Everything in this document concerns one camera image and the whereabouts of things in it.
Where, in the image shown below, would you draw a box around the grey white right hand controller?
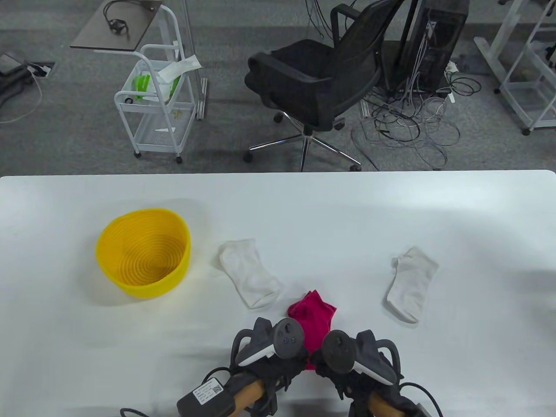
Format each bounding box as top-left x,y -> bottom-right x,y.
321,329 -> 402,385

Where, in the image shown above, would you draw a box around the tangle of floor cables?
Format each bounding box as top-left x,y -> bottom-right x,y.
351,61 -> 482,171

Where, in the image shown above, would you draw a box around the black cable on side table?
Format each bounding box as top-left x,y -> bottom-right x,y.
103,0 -> 162,35

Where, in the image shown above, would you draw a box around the person's right hand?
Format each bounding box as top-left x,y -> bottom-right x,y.
310,349 -> 409,403

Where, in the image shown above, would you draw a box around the hanging black cables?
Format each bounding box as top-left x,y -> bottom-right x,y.
305,0 -> 337,40

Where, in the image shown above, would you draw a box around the grey metal stand post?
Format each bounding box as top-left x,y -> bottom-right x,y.
182,0 -> 210,121

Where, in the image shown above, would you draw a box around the yellow ribbed basket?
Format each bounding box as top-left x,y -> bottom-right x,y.
95,209 -> 192,298

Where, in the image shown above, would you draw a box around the black office chair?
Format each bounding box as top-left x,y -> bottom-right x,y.
243,0 -> 407,172

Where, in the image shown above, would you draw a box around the white desk leg frame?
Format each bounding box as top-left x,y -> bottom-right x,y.
473,0 -> 522,94

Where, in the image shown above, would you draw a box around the green white packet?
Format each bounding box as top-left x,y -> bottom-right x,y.
132,75 -> 183,101

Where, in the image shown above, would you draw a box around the grey white hand controller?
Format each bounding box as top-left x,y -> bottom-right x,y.
230,317 -> 305,367
321,329 -> 402,385

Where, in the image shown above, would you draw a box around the person's left forearm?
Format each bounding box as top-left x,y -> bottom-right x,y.
230,378 -> 265,413

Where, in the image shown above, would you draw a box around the grey white left hand controller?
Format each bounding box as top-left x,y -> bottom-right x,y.
230,317 -> 305,367

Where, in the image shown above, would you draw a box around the white floor cable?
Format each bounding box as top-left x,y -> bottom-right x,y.
0,72 -> 43,124

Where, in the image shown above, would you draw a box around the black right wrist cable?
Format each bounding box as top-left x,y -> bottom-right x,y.
400,382 -> 443,417

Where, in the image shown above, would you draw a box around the floor socket box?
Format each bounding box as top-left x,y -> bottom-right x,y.
27,62 -> 56,79

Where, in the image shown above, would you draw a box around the person's left hand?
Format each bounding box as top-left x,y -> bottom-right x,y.
236,352 -> 311,392

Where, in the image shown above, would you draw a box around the black labelled wrist box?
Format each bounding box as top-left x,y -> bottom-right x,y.
177,377 -> 237,417

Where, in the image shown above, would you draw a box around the person's right forearm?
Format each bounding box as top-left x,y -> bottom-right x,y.
368,391 -> 404,417

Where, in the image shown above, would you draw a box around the white rolling wire cart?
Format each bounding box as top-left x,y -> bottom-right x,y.
114,4 -> 197,164

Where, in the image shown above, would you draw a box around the black computer tower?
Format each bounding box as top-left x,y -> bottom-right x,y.
393,0 -> 470,94

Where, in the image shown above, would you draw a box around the black device on floor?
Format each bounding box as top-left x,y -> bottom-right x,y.
0,52 -> 33,107

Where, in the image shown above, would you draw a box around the white wire rack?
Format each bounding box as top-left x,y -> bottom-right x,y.
499,0 -> 556,136

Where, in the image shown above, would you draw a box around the dark top side table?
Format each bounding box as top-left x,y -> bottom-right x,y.
70,0 -> 163,55

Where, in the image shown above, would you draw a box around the white sock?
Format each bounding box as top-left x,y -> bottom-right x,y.
383,246 -> 439,324
218,238 -> 284,310

